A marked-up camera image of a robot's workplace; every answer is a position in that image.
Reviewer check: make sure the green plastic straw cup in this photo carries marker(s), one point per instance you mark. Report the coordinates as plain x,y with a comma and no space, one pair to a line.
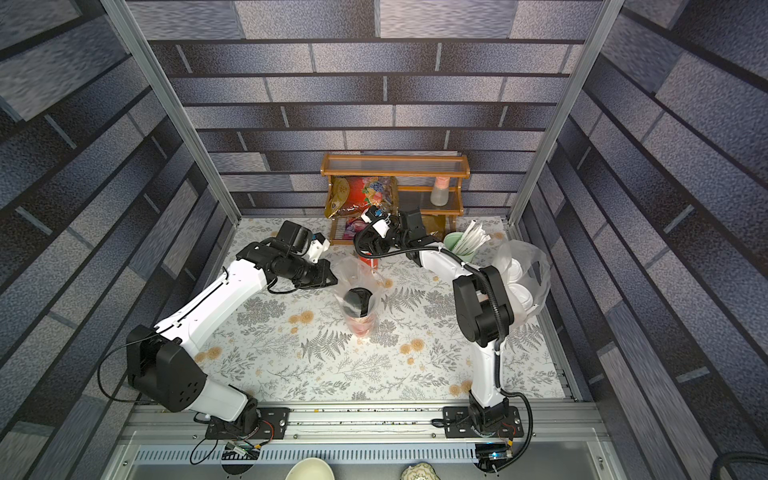
451,240

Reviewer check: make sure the pink snack packet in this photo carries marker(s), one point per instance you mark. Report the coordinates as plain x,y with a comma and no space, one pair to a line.
352,227

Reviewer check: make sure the white round bowl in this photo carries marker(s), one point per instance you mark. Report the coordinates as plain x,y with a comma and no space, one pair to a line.
311,469

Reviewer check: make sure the pink capped white bottle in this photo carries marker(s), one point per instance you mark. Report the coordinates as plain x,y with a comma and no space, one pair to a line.
440,191

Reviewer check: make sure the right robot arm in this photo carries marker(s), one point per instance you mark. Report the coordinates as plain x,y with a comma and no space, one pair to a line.
484,311

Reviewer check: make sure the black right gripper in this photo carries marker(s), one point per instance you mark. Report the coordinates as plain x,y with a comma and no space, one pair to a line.
372,238

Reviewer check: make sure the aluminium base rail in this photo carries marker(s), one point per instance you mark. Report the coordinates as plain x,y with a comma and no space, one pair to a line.
348,433

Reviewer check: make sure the patterned round object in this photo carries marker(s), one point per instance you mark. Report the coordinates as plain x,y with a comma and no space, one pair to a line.
420,471

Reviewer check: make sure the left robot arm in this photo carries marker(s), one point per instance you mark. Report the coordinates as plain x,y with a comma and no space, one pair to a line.
161,360

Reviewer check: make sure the gold fruit snack bag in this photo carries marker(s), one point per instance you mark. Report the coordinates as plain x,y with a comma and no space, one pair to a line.
435,225

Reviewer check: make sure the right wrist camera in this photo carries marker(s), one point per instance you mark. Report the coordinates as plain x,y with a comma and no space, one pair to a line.
375,215

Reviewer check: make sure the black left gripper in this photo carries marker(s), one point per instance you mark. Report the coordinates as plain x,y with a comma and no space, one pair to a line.
323,279

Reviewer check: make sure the black lid milk tea cup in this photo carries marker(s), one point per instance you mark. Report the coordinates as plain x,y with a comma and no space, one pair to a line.
357,308

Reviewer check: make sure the translucent plastic carrier bag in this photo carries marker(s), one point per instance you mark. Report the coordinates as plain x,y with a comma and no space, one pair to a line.
526,274

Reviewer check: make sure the red snack bag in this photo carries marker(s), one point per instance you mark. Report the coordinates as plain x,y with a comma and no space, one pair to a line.
378,191

